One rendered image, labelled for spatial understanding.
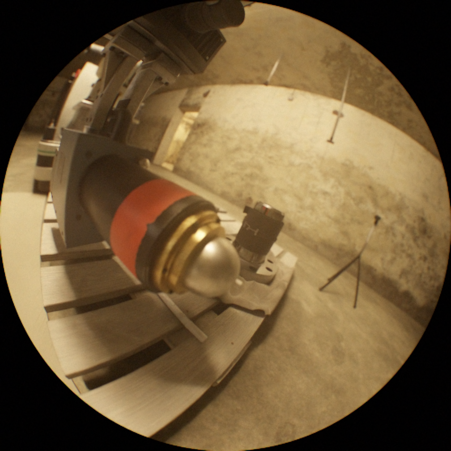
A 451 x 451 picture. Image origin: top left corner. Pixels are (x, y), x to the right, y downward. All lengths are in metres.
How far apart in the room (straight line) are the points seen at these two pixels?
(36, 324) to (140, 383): 0.31
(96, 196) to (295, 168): 2.95
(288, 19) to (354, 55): 1.01
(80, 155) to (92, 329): 0.25
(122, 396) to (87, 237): 0.24
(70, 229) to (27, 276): 0.37
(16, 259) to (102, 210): 0.55
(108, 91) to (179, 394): 0.47
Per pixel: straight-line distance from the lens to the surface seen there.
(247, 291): 0.46
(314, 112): 3.56
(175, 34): 0.35
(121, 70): 0.33
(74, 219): 0.26
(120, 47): 0.33
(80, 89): 1.95
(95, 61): 1.50
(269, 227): 0.51
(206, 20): 0.34
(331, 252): 2.90
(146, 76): 0.35
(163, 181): 0.15
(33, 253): 0.68
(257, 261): 0.56
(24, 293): 0.56
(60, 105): 1.56
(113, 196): 0.15
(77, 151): 0.23
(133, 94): 0.34
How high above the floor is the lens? 0.41
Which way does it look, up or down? 15 degrees down
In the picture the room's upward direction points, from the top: 25 degrees clockwise
